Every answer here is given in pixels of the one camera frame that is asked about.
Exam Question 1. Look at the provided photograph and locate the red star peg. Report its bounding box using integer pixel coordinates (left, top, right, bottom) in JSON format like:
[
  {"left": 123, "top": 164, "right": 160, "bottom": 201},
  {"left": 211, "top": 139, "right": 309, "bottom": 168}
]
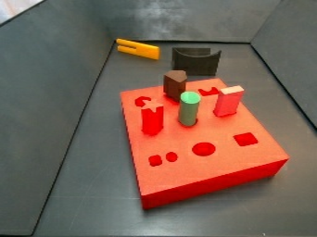
[{"left": 142, "top": 100, "right": 163, "bottom": 135}]

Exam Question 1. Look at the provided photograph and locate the red fixture block with holes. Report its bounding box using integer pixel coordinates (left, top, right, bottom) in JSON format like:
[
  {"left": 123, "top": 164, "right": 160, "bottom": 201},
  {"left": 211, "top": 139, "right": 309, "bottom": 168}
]
[{"left": 120, "top": 79, "right": 289, "bottom": 209}]

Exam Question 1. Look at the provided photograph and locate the black curved regrasp stand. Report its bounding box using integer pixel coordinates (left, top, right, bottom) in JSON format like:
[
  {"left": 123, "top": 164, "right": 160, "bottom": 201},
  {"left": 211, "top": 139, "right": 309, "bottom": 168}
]
[{"left": 172, "top": 47, "right": 222, "bottom": 76}]

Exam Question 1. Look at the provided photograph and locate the yellow two-pronged square-circle object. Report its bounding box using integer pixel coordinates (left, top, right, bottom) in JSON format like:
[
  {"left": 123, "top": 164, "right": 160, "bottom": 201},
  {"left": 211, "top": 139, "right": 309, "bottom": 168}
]
[{"left": 116, "top": 38, "right": 159, "bottom": 60}]

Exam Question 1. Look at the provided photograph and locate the pink rectangular peg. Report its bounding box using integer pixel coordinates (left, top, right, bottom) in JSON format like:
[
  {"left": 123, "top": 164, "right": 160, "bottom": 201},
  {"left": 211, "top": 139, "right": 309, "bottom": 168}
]
[{"left": 213, "top": 85, "right": 243, "bottom": 117}]

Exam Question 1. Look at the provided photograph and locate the green cylinder peg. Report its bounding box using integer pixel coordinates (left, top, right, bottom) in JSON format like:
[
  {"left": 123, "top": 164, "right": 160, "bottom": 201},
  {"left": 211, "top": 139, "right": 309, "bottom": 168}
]
[{"left": 178, "top": 91, "right": 201, "bottom": 127}]

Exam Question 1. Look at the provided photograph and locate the dark brown pentagon peg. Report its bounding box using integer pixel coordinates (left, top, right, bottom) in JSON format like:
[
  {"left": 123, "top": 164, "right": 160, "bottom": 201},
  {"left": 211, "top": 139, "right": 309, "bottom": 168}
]
[{"left": 163, "top": 70, "right": 187, "bottom": 102}]

